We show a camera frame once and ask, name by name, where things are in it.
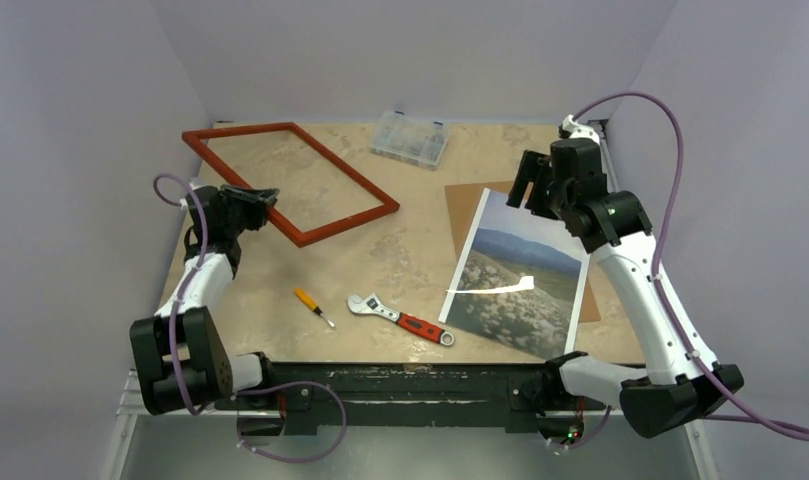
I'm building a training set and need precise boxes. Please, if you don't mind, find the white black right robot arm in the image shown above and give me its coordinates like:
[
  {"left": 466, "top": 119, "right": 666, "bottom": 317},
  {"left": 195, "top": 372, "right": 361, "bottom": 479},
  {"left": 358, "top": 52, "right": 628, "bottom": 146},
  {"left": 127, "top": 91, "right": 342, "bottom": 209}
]
[{"left": 507, "top": 138, "right": 744, "bottom": 438}]

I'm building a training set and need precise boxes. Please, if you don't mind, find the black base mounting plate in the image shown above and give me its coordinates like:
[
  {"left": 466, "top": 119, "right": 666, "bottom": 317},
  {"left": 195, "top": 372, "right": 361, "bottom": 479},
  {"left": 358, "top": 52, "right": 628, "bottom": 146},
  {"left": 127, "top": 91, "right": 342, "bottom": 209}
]
[{"left": 215, "top": 362, "right": 605, "bottom": 436}]

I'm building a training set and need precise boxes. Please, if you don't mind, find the red handled adjustable wrench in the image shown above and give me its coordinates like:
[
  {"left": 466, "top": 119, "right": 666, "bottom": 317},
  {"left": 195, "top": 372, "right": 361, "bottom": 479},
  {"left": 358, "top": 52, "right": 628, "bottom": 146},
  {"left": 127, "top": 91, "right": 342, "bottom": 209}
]
[{"left": 346, "top": 294, "right": 455, "bottom": 347}]

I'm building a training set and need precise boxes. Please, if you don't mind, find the landscape photo with flowers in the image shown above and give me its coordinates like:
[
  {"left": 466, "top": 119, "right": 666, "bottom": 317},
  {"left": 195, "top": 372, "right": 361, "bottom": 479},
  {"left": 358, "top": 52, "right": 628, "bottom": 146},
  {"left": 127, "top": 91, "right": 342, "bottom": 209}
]
[{"left": 439, "top": 188, "right": 590, "bottom": 360}]

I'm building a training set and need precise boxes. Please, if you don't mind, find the aluminium front rail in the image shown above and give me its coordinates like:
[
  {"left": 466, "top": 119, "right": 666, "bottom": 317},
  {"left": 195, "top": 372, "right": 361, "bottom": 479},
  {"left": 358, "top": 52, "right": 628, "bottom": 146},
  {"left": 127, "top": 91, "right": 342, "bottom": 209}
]
[{"left": 115, "top": 370, "right": 703, "bottom": 419}]

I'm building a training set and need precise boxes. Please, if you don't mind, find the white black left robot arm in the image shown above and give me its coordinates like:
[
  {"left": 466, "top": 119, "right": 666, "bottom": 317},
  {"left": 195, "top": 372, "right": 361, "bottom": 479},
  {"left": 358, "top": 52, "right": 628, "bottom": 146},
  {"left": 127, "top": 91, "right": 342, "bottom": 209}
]
[{"left": 129, "top": 185, "right": 279, "bottom": 415}]

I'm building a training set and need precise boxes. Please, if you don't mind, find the aluminium rail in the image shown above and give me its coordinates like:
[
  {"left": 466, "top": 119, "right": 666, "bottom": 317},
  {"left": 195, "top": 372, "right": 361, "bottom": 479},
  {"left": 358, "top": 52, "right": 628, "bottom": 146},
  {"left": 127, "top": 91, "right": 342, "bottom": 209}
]
[
  {"left": 115, "top": 370, "right": 703, "bottom": 419},
  {"left": 587, "top": 120, "right": 620, "bottom": 192}
]

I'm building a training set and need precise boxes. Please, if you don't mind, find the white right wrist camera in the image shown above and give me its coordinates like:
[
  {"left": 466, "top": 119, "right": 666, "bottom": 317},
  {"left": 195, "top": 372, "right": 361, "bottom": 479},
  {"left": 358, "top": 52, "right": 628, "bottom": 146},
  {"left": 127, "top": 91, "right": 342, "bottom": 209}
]
[{"left": 558, "top": 115, "right": 601, "bottom": 145}]

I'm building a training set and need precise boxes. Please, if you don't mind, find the clear plastic organizer box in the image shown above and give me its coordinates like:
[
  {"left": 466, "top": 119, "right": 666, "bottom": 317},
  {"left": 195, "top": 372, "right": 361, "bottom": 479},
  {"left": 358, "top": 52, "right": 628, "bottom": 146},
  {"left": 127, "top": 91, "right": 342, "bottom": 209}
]
[{"left": 369, "top": 111, "right": 452, "bottom": 171}]

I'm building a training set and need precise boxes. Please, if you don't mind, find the red wooden photo frame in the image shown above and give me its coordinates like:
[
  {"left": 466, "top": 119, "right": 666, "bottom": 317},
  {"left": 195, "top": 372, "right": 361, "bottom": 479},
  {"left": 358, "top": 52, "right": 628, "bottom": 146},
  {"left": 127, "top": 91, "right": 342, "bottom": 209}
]
[{"left": 181, "top": 122, "right": 400, "bottom": 248}]

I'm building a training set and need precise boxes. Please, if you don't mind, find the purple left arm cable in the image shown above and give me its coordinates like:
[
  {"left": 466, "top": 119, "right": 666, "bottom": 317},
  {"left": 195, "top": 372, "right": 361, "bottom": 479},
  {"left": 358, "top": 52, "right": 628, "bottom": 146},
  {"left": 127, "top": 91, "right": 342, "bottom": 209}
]
[{"left": 152, "top": 173, "right": 348, "bottom": 465}]

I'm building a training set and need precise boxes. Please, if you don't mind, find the brown fibreboard backing board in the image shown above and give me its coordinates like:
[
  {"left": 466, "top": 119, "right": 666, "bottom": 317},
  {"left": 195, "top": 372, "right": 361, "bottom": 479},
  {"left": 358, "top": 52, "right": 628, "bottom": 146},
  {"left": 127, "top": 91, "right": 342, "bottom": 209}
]
[{"left": 445, "top": 180, "right": 602, "bottom": 323}]

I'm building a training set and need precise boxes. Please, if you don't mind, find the yellow handled screwdriver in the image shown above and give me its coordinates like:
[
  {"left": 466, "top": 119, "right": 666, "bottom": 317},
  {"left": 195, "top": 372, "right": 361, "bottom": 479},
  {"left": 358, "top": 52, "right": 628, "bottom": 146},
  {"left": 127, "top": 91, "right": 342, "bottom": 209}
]
[{"left": 293, "top": 287, "right": 335, "bottom": 328}]

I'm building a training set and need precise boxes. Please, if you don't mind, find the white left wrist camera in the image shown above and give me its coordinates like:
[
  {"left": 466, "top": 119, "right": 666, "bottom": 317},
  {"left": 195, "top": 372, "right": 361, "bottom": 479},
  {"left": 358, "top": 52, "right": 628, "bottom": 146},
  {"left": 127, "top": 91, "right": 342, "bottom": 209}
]
[{"left": 178, "top": 177, "right": 203, "bottom": 210}]

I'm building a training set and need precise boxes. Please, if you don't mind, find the aluminium right side rail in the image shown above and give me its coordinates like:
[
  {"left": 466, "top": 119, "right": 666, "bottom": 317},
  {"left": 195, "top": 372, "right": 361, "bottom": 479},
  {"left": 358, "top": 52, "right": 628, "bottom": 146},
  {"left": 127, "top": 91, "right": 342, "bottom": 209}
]
[{"left": 587, "top": 120, "right": 620, "bottom": 192}]

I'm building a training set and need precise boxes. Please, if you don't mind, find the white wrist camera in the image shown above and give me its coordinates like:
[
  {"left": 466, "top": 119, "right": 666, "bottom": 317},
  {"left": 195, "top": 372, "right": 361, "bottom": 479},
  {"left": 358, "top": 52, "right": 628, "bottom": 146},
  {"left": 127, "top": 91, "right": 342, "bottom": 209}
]
[
  {"left": 558, "top": 115, "right": 601, "bottom": 145},
  {"left": 178, "top": 177, "right": 203, "bottom": 210}
]

